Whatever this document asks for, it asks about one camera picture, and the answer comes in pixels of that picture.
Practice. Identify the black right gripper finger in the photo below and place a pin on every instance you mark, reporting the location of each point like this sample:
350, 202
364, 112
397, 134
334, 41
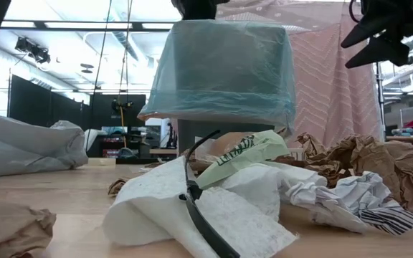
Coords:
389, 50
371, 30

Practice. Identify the blue plastic trash bag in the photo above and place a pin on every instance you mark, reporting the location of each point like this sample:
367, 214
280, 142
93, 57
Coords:
221, 71

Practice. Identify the dark grey trash bin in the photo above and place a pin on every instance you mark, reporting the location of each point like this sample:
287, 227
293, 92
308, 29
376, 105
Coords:
228, 126

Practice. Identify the pale tan paper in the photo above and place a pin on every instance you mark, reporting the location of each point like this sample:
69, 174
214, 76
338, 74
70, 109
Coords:
224, 143

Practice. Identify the white striped paper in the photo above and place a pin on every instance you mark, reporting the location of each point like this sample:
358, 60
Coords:
353, 200

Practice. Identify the pale green printed bag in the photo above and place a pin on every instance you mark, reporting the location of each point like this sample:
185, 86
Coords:
249, 154

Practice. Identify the black zip tie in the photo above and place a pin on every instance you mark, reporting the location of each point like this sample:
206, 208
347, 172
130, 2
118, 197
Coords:
194, 190

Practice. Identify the small brown paper scrap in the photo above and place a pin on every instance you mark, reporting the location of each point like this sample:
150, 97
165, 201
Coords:
117, 186

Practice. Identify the white paper towel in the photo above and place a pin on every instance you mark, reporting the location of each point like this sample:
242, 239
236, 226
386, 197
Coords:
156, 208

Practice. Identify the grey plastic trash bag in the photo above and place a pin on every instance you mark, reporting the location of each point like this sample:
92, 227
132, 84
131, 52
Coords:
20, 150

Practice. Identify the metal stand pole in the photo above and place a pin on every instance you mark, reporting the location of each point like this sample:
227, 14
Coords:
380, 100

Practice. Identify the pink chevron blanket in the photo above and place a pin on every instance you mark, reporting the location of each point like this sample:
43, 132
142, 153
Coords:
328, 89

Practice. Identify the wooden background table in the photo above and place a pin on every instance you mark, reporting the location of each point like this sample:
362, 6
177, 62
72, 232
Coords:
411, 138

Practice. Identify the white cloth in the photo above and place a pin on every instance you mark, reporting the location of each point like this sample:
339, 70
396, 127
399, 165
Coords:
91, 139

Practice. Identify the black ceiling spotlight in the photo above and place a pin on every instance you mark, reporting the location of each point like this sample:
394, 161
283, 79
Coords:
32, 50

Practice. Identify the black partition panels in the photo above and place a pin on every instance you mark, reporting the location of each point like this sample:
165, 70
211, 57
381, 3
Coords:
48, 104

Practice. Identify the masking tape roll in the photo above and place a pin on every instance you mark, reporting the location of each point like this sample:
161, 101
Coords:
100, 161

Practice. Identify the black aluminium frame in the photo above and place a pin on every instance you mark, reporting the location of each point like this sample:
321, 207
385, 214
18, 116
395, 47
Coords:
135, 161

